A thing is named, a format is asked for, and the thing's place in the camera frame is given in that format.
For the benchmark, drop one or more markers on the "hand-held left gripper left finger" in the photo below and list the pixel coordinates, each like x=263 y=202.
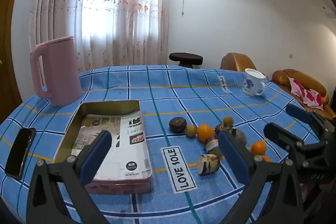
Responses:
x=95 y=158

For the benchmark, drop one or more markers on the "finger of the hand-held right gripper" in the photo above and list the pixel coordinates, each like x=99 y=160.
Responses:
x=298 y=112
x=283 y=136

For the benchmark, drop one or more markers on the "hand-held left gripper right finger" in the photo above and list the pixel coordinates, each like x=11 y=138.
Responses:
x=233 y=158

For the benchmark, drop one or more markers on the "dark purple mangosteen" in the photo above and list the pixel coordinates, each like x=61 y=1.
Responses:
x=239 y=137

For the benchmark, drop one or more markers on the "cut purple yam piece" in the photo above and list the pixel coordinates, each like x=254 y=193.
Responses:
x=207 y=165
x=212 y=144

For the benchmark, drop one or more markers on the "orange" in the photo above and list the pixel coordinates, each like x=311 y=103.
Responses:
x=258 y=148
x=205 y=132

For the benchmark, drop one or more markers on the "pink metal tin box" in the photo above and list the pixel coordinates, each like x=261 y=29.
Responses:
x=78 y=119

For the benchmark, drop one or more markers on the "pink floral pillow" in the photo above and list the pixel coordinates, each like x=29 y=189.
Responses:
x=305 y=91

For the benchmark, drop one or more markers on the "brown leather sofa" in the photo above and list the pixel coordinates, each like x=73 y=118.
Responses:
x=286 y=77

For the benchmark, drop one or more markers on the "printed paper sheet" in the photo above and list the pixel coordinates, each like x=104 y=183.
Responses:
x=131 y=145

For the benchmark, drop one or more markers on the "small brown longan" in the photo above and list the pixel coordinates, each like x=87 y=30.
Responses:
x=228 y=121

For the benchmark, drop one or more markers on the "small yellow-green round fruit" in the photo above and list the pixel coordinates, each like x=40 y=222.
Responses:
x=191 y=131

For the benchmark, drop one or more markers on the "white mug with blue print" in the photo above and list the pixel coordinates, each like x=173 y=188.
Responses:
x=252 y=83

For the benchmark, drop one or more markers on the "dark brown passion fruit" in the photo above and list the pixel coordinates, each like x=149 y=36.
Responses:
x=177 y=125

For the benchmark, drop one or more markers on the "black smartphone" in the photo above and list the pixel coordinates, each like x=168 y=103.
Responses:
x=21 y=151

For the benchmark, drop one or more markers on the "pink plastic pitcher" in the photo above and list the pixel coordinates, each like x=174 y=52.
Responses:
x=61 y=69

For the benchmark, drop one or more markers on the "blue plaid tablecloth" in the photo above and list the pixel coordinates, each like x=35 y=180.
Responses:
x=168 y=87

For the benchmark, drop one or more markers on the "dark round stool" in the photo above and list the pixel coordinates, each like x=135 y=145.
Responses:
x=185 y=58

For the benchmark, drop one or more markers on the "wooden door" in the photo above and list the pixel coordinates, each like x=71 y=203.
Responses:
x=9 y=61

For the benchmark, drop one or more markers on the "sheer floral curtain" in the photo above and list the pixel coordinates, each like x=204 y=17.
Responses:
x=105 y=11

